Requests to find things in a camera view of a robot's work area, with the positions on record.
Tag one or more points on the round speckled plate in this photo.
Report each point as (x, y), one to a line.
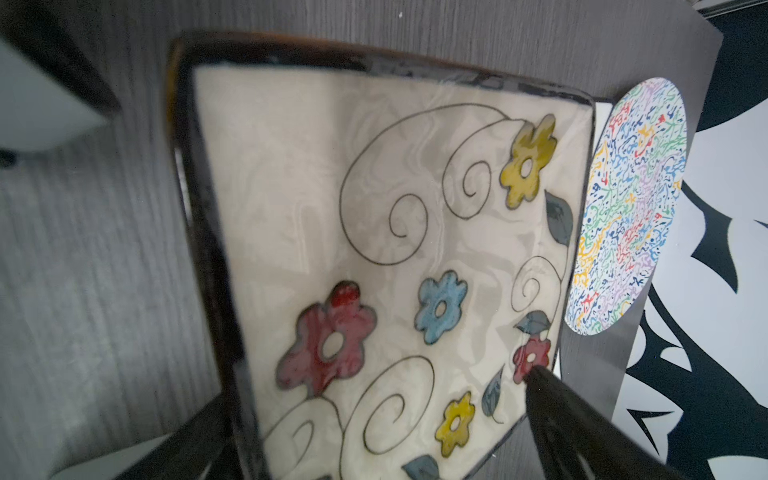
(634, 183)

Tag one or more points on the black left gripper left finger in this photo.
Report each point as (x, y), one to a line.
(203, 448)

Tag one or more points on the white square plate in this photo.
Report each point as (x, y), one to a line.
(603, 110)

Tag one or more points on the white rectangular case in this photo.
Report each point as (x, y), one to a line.
(39, 112)

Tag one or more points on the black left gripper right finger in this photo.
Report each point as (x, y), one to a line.
(574, 441)

